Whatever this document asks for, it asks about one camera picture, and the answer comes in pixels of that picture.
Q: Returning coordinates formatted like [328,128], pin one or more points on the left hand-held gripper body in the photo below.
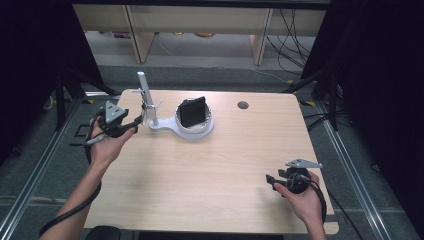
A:
[112,113]

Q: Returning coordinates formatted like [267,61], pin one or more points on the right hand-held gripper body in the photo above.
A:
[296,181]

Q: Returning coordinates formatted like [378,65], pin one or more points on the white key stand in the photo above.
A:
[166,125]

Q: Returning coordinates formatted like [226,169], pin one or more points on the silver bowl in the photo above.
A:
[193,129]

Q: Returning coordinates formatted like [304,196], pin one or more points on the black wallet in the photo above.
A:
[192,111]

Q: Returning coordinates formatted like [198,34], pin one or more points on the person's right hand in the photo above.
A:
[305,205]

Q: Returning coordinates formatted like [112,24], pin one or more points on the person's left hand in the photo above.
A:
[106,148]

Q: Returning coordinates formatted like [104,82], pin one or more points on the yellow black floor tape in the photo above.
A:
[308,103]
[88,101]

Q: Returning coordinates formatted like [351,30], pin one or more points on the black metal stand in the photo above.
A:
[60,100]
[333,100]

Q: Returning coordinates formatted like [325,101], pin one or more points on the light wooden furniture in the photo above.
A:
[143,43]

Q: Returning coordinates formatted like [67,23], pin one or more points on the black curtain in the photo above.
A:
[33,50]
[383,66]

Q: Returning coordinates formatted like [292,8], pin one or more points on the yellow round object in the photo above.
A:
[204,34]

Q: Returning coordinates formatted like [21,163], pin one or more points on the aluminium floor rail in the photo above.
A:
[350,173]
[33,175]

